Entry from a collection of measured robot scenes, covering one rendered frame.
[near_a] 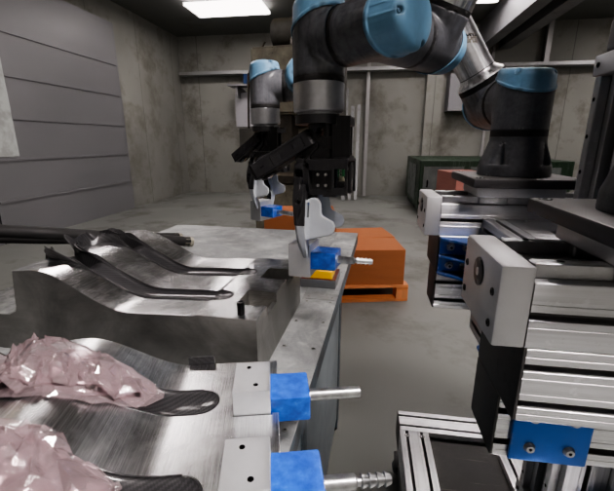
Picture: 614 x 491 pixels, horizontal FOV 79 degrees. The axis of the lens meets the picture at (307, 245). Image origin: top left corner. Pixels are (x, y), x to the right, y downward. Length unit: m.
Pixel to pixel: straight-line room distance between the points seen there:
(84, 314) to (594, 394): 0.64
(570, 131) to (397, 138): 3.21
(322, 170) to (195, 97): 8.46
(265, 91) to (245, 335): 0.65
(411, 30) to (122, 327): 0.53
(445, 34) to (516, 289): 0.36
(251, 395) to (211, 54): 8.68
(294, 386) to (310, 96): 0.37
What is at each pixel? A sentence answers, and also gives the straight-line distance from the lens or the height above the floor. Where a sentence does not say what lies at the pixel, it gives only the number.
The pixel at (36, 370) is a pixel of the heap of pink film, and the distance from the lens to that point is 0.43.
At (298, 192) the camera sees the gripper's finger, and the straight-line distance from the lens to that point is 0.55.
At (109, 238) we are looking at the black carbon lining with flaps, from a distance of 0.77.
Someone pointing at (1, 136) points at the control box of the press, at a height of 1.12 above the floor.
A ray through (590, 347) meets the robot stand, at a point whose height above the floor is 0.91.
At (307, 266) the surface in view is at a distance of 0.59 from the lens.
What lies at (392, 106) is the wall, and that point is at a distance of 8.18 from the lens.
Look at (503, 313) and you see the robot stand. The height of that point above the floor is 0.94.
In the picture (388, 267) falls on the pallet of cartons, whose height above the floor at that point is 0.26.
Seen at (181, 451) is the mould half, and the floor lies 0.85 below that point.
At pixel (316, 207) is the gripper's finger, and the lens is 0.56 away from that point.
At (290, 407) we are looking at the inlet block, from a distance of 0.41.
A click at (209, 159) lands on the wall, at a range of 8.86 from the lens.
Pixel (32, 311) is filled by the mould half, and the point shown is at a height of 0.87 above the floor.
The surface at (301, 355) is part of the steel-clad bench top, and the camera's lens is 0.59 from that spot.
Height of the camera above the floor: 1.11
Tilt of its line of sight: 16 degrees down
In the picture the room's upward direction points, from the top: straight up
